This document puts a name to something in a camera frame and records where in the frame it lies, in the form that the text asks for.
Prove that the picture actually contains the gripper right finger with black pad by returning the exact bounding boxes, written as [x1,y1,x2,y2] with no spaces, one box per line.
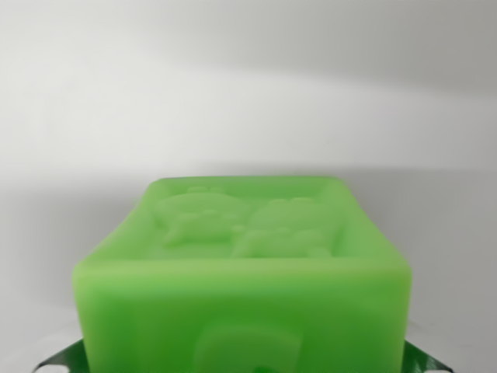
[402,337,454,373]

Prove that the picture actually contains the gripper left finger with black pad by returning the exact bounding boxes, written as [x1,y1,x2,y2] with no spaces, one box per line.
[32,336,92,373]

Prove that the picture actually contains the green embossed cube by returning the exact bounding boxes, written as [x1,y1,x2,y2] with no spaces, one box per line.
[71,175,413,373]

